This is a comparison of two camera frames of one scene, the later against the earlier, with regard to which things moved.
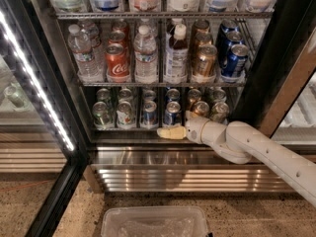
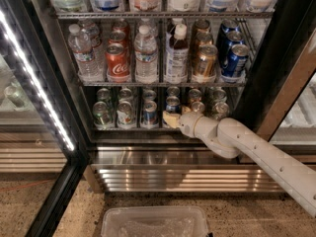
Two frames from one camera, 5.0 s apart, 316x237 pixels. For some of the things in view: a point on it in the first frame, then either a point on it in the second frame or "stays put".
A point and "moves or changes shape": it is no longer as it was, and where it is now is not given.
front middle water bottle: x=146 y=66 stays put
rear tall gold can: x=200 y=26 stays put
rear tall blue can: x=226 y=26 stays put
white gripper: x=194 y=129 to x=188 y=123
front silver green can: x=219 y=112 stays put
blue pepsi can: x=173 y=115 moves or changes shape
